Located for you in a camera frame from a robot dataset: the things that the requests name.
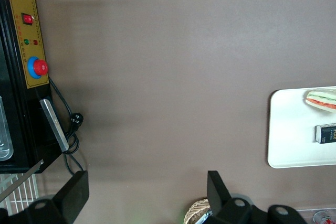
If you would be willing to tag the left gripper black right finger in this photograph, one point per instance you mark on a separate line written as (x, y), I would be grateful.
(218, 192)

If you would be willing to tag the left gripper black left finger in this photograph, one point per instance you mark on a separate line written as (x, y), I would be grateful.
(74, 195)

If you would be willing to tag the wicker basket with foil tray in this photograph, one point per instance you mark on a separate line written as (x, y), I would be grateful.
(195, 208)

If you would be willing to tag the silver foil tray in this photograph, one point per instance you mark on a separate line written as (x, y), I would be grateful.
(206, 217)

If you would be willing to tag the beige serving tray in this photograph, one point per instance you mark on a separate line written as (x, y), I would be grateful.
(288, 129)

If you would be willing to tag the black gum box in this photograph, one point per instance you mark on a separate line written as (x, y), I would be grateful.
(326, 134)

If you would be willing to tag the black machine with yellow panel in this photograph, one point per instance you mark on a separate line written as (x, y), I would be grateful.
(18, 119)

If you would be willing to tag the clear acrylic bottle rack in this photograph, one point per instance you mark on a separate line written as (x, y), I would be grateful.
(311, 212)

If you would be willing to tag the red cola bottle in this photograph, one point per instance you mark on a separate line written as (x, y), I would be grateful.
(323, 218)

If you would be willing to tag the red emergency stop button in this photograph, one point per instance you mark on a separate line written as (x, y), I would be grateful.
(39, 67)

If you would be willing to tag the wrapped triangle sandwich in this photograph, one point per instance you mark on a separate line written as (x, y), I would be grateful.
(321, 100)

